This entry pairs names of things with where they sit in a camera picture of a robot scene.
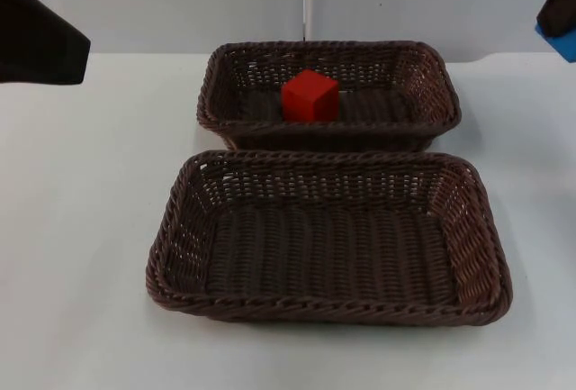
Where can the dark brown wicker basket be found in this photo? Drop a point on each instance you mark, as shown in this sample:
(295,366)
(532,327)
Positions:
(387,111)
(315,250)

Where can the blue cube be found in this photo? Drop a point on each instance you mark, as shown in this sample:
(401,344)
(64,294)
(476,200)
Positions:
(563,47)

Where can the red cube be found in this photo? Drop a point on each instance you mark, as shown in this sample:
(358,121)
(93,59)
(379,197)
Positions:
(306,97)

